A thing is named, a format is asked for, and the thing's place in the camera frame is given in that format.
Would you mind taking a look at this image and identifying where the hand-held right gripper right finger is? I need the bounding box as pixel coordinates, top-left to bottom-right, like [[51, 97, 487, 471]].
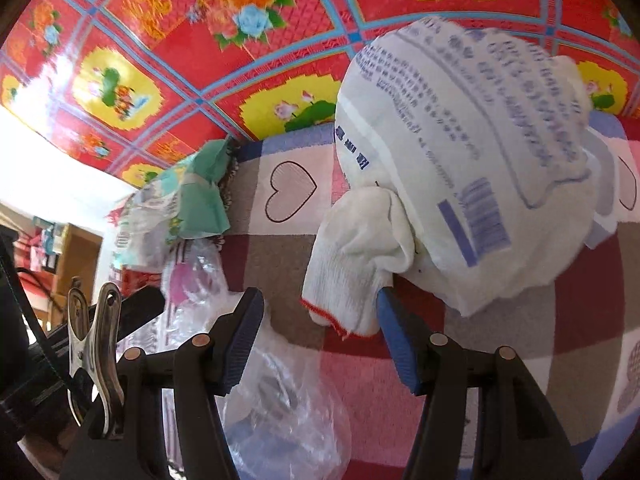
[[375, 286, 583, 480]]

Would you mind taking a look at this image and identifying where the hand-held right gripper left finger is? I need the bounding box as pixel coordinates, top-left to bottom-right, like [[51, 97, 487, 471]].
[[60, 286, 266, 480]]

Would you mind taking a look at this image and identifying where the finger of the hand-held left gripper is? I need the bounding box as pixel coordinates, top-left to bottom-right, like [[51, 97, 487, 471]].
[[117, 285, 166, 326]]

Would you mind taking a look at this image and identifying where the clear plastic bag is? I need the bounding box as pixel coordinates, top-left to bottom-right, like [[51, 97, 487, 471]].
[[160, 237, 353, 480]]

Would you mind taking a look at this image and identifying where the white glove with red trim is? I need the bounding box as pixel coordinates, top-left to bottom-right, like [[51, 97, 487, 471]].
[[301, 186, 417, 339]]

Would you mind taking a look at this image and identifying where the green printed tissue packet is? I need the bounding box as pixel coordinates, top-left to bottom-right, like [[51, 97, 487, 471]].
[[107, 139, 232, 266]]

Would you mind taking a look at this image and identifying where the white printed plastic bag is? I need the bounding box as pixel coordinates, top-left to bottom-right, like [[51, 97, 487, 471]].
[[334, 15, 601, 318]]

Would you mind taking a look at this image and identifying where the pink plastic piece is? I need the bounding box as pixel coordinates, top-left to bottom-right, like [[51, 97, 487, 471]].
[[167, 264, 201, 303]]

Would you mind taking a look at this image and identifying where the metal spring clip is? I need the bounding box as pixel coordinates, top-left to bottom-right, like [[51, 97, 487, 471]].
[[66, 282, 125, 438]]

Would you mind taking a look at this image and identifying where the wooden shelf unit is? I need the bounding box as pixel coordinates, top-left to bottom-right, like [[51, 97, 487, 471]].
[[30, 220, 103, 291]]

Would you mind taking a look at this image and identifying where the plaid heart blanket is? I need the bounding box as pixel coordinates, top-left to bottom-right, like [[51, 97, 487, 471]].
[[160, 110, 640, 480]]

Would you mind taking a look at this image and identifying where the black cable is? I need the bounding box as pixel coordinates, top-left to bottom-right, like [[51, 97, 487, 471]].
[[0, 237, 96, 411]]

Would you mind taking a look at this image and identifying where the red floral wall cloth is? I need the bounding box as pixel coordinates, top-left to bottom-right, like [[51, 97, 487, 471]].
[[0, 0, 640, 191]]

